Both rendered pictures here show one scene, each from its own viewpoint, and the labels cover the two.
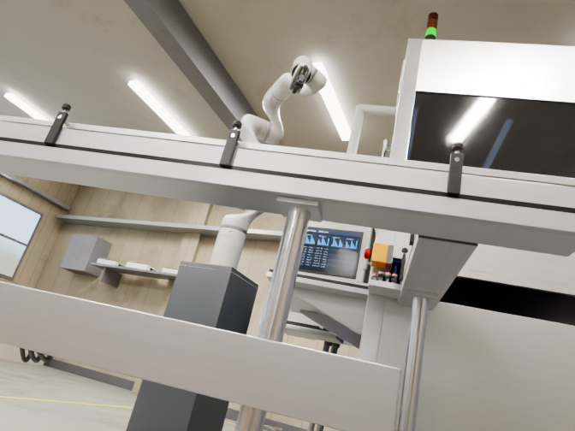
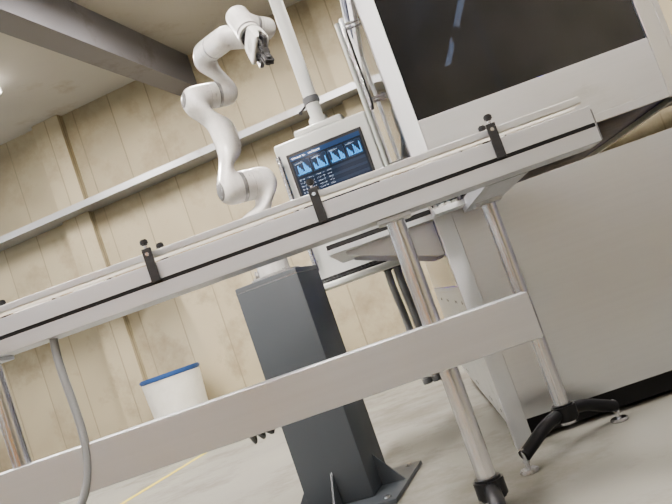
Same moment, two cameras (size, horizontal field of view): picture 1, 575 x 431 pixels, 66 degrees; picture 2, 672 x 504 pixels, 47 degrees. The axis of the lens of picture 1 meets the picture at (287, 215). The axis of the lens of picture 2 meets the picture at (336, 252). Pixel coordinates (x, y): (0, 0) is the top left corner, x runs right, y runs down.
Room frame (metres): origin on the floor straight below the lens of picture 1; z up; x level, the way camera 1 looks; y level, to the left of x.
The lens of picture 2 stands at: (-1.06, 0.52, 0.65)
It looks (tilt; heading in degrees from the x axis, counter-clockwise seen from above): 4 degrees up; 349
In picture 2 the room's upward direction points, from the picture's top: 19 degrees counter-clockwise
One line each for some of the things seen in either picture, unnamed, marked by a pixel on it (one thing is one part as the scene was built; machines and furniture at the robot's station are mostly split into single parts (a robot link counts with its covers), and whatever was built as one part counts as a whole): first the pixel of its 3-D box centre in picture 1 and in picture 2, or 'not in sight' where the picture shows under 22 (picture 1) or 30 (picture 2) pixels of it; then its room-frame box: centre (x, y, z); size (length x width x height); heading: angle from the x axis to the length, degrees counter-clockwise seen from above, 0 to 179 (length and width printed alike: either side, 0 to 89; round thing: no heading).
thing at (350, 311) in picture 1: (322, 309); (394, 253); (1.74, -0.22, 0.80); 0.34 x 0.03 x 0.13; 76
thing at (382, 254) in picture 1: (381, 256); not in sight; (1.53, -0.37, 1.00); 0.08 x 0.07 x 0.07; 76
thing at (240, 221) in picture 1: (246, 210); (257, 198); (1.85, 0.18, 1.16); 0.19 x 0.12 x 0.24; 109
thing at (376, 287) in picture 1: (388, 290); (452, 207); (1.50, -0.41, 0.87); 0.14 x 0.13 x 0.02; 76
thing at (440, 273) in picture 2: not in sight; (434, 263); (2.61, -0.62, 0.73); 1.98 x 0.01 x 0.25; 166
